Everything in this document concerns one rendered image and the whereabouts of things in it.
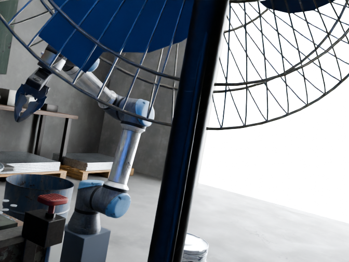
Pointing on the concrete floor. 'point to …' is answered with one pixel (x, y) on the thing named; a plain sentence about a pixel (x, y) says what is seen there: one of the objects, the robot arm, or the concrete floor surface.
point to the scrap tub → (55, 187)
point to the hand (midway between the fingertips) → (18, 118)
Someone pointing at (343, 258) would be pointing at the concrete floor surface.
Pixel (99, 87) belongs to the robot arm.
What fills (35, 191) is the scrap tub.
